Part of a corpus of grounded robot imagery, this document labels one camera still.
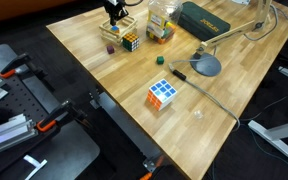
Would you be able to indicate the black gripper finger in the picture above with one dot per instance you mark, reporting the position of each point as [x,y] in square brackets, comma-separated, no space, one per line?
[118,17]
[111,18]

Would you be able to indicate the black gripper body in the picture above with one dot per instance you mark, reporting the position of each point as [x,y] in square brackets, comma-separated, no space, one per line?
[114,5]

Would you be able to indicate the small Rubik's cube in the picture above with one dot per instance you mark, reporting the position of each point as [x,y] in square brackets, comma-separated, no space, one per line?
[115,29]

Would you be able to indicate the medium black Rubik's cube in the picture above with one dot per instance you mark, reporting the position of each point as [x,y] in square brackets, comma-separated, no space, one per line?
[130,42]

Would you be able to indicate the purple cube block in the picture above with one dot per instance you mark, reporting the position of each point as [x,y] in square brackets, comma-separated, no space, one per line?
[110,49]

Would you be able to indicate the green cube block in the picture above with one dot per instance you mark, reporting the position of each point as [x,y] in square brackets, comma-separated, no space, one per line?
[160,60]

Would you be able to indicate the large white Rubik's cube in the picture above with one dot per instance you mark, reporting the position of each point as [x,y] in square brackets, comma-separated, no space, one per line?
[161,94]

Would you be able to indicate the light wooden crate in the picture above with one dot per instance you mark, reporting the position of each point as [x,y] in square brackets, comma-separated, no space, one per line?
[127,25]

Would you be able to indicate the clear container of colourful blocks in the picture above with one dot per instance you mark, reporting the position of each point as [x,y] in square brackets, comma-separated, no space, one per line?
[160,26]

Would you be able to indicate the dark green zipped case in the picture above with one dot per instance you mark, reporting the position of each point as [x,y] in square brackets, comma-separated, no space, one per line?
[202,21]

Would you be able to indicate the grey round lamp base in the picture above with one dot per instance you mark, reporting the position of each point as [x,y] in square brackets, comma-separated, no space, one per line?
[206,65]

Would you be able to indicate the grey metal bar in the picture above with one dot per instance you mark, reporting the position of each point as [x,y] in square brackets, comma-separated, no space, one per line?
[124,126]

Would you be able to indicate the black perforated breadboard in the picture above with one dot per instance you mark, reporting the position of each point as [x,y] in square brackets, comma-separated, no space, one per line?
[17,100]

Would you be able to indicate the small clear plastic piece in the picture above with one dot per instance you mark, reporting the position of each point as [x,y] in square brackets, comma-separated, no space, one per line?
[198,114]

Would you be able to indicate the aluminium extrusion profile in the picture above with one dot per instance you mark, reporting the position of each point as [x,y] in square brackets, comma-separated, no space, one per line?
[7,133]

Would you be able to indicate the white tape strip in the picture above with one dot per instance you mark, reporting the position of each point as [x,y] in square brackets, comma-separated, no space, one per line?
[34,165]

